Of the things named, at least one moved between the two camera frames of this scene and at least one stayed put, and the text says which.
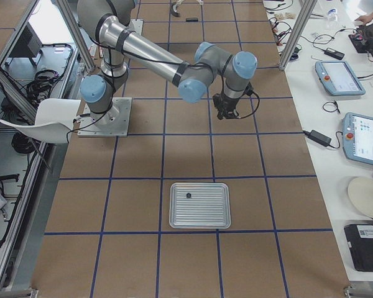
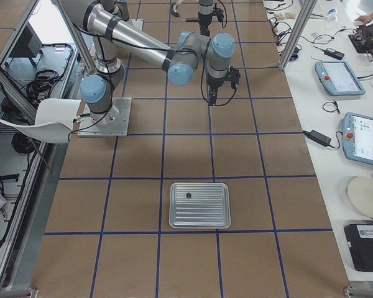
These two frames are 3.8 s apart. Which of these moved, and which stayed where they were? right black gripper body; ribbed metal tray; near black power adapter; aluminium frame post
Moved: right black gripper body
Stayed: aluminium frame post; near black power adapter; ribbed metal tray
